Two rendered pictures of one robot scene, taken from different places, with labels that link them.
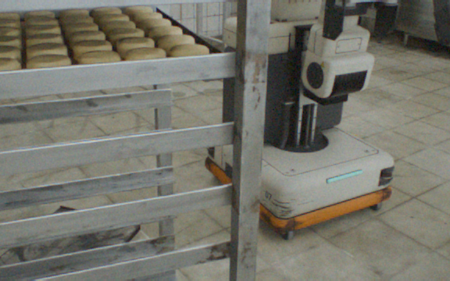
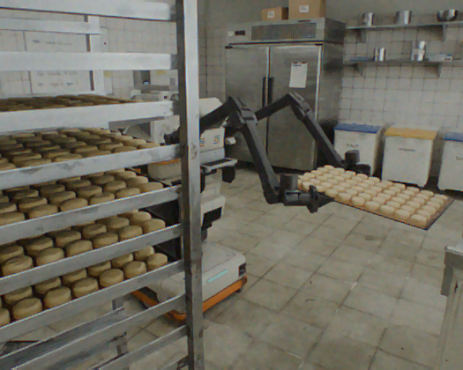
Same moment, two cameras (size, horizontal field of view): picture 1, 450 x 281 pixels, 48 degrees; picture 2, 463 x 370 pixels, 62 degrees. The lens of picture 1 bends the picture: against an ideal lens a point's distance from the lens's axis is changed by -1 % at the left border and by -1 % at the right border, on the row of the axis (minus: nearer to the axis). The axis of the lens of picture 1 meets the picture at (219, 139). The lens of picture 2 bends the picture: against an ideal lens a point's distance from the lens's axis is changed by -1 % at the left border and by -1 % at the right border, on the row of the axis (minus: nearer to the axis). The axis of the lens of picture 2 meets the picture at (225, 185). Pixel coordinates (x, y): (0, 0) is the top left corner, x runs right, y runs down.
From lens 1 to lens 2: 0.38 m
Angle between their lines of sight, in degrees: 20
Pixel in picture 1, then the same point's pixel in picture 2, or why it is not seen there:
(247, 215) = (197, 340)
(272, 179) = (171, 287)
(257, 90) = (197, 277)
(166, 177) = (121, 314)
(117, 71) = (128, 284)
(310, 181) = not seen: hidden behind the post
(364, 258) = (239, 328)
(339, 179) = (214, 278)
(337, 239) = (220, 318)
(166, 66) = (152, 275)
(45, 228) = not seen: outside the picture
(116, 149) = (128, 324)
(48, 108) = not seen: hidden behind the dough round
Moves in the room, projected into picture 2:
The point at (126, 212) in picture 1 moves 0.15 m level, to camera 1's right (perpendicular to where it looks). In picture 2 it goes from (134, 357) to (198, 341)
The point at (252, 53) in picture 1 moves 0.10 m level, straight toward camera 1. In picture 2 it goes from (194, 260) to (205, 283)
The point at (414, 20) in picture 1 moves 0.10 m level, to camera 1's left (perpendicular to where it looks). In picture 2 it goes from (237, 150) to (230, 151)
